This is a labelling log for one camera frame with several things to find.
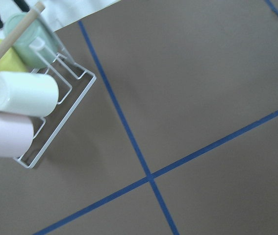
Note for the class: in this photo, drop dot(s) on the white cup in rack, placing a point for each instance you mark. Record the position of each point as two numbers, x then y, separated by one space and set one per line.
30 94

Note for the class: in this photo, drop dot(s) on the green cup in rack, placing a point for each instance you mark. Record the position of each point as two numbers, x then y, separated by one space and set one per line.
36 40

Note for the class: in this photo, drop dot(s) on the pink cup in rack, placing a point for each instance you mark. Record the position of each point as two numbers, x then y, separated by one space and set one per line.
16 135

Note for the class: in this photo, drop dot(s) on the yellow cup in rack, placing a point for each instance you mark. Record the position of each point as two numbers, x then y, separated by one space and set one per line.
12 62

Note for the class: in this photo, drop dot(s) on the white wire cup rack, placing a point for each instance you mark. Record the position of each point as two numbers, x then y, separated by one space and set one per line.
74 81

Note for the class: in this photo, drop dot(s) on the wooden rack handle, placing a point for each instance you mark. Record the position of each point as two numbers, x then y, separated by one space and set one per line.
21 27

